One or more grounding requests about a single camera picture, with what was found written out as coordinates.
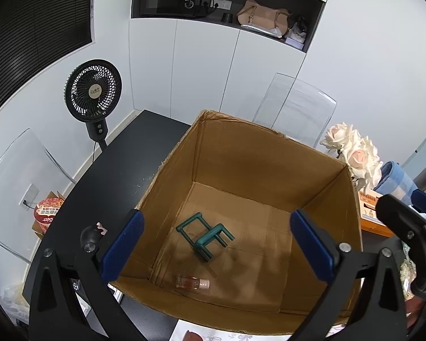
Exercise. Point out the brown cardboard box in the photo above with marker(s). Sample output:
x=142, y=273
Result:
x=250, y=179

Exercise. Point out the blue checkered towel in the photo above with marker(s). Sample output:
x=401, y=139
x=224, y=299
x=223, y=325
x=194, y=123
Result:
x=396, y=182

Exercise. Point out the wall power socket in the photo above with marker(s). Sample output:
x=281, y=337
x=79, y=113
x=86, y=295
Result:
x=29, y=196

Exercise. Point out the cream artificial roses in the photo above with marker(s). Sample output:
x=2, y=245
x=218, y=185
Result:
x=359, y=153

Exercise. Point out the orange long carton box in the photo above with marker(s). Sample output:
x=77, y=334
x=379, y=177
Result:
x=369, y=221

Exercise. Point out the black standing fan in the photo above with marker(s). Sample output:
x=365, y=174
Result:
x=91, y=93

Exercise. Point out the clear acrylic chair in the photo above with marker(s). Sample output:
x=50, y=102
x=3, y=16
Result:
x=296, y=109
x=26, y=161

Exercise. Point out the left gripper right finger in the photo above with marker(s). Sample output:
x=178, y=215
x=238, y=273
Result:
x=335, y=264

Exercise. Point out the clear pink perfume bottle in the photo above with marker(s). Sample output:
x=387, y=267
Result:
x=192, y=283

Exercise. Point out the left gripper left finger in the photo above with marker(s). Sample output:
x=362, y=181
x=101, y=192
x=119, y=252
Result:
x=100, y=260

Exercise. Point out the green toy chair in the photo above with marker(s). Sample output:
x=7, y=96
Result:
x=213, y=233

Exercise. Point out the beige handbag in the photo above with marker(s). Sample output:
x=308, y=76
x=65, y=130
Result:
x=275, y=21

